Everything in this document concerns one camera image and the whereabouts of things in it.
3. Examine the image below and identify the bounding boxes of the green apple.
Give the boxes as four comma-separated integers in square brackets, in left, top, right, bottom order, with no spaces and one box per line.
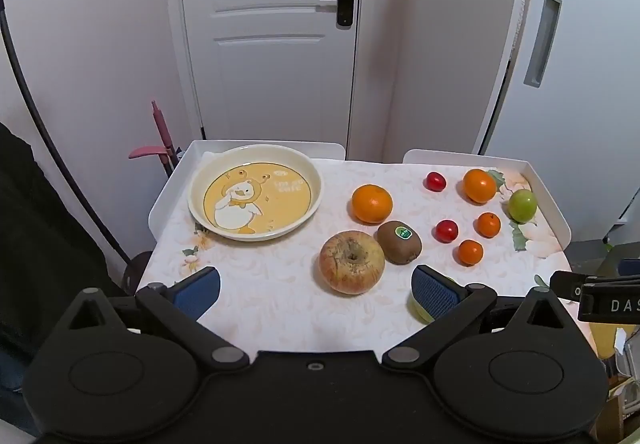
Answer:
[508,189,538,224]

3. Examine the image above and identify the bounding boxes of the black round stool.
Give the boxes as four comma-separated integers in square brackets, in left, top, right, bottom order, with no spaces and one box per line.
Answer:
[121,251,154,296]

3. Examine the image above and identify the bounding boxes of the black curved pole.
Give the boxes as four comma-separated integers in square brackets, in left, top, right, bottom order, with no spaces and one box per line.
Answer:
[0,0,133,266]

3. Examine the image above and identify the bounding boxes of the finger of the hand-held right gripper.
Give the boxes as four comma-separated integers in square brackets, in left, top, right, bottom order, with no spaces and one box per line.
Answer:
[550,271,589,301]

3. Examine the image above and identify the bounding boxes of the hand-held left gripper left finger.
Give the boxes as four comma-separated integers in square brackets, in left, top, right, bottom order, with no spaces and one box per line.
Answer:
[47,266,250,371]

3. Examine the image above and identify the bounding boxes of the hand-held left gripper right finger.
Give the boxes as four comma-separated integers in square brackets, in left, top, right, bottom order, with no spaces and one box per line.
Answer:
[382,265,586,369]

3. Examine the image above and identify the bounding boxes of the small orange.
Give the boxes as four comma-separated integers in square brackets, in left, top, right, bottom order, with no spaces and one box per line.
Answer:
[475,212,502,239]
[457,239,485,267]

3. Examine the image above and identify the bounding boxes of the medium orange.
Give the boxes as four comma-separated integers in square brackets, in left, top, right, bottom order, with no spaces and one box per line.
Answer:
[462,168,498,204]

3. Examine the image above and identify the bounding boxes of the yellow container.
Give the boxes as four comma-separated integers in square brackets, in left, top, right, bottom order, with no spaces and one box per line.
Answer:
[589,321,629,361]

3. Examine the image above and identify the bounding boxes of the white panel door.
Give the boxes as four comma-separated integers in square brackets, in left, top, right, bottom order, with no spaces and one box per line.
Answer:
[162,0,365,147]

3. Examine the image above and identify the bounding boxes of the yellow green fruit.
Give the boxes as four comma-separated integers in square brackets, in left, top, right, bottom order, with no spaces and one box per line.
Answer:
[409,276,458,324]

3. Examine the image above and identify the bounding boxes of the red yellow apple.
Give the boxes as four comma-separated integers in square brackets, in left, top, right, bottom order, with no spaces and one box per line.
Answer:
[319,230,386,296]

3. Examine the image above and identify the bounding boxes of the pink scooter handle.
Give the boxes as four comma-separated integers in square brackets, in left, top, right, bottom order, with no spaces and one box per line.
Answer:
[128,100,185,176]

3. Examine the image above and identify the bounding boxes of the large orange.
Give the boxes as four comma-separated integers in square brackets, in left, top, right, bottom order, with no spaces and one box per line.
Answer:
[351,184,394,225]

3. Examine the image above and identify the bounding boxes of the brown kiwi with green sticker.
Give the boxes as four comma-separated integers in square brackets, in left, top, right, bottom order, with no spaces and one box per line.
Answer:
[376,220,423,266]

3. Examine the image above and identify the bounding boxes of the floral table cloth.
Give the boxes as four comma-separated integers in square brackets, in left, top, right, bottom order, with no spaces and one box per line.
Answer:
[136,151,598,356]

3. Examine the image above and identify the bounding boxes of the cream plate with duck print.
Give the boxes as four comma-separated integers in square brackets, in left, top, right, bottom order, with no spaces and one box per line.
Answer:
[187,144,324,242]

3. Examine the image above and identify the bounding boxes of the black coat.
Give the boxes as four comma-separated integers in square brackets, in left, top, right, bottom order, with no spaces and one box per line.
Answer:
[0,121,132,395]

